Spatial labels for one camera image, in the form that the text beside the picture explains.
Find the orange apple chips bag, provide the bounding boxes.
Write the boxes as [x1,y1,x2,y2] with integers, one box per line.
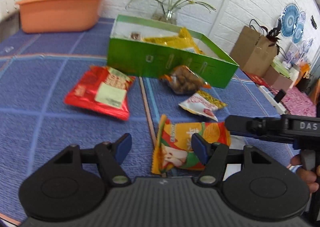
[151,114,231,174]

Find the white red snack packet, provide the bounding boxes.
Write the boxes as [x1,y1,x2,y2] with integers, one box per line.
[178,90,227,121]

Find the red snack bag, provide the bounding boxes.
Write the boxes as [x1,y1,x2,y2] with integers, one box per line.
[64,66,135,120]

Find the clear bag brown nuts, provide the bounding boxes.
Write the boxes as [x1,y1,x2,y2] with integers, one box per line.
[159,65,211,95]

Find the yellow bread snack packet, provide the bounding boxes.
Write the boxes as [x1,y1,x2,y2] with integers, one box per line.
[142,27,204,54]

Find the clear date pastry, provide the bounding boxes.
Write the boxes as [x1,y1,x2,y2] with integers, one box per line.
[130,32,143,41]

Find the person's right hand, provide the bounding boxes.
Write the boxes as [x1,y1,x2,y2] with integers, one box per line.
[290,155,320,193]

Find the pink patterned cloth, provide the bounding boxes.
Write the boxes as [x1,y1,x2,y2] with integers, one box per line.
[281,87,316,117]

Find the black power adapter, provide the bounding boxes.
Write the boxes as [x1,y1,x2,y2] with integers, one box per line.
[274,89,286,103]

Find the white power strip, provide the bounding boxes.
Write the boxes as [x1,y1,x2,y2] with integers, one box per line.
[258,86,287,115]

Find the small cardboard box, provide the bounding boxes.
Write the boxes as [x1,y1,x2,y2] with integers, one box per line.
[263,66,293,92]

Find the red booklet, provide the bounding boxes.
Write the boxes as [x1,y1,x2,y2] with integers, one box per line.
[245,72,270,89]

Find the green flat box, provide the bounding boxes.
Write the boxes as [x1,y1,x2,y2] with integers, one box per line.
[271,60,290,78]

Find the brown paper bag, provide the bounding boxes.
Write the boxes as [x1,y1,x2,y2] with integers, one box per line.
[230,26,277,77]

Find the dark purple plant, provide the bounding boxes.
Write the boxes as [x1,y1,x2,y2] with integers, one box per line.
[249,18,284,54]

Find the green open cardboard box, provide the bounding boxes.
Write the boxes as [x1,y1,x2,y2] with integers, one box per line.
[107,15,239,88]

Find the blue checked tablecloth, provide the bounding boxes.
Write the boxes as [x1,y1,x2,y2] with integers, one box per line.
[0,16,301,225]

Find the orange plastic basin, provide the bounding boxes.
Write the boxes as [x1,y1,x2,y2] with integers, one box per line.
[17,0,103,34]

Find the blue fan wall decoration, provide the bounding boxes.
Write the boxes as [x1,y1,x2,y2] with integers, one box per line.
[280,3,306,44]

